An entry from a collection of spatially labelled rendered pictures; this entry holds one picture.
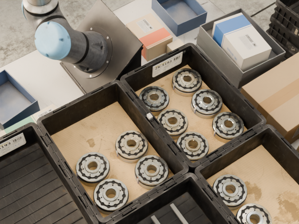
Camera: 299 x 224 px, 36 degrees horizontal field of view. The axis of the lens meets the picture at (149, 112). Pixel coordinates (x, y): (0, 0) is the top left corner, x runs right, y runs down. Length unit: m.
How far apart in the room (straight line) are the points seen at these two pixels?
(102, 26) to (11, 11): 1.51
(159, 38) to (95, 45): 0.31
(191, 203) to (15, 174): 0.54
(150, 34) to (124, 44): 0.24
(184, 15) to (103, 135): 0.76
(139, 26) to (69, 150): 0.64
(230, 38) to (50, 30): 0.63
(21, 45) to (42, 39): 1.38
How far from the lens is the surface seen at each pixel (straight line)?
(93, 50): 1.63
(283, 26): 2.40
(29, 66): 1.88
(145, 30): 1.86
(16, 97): 1.80
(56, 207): 1.41
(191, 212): 1.40
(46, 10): 1.59
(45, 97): 1.78
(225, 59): 1.73
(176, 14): 2.04
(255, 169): 1.49
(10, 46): 2.94
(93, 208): 1.29
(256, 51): 1.69
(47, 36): 1.55
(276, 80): 1.67
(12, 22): 3.08
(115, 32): 1.67
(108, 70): 1.65
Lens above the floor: 2.12
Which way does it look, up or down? 56 degrees down
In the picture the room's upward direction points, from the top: 3 degrees clockwise
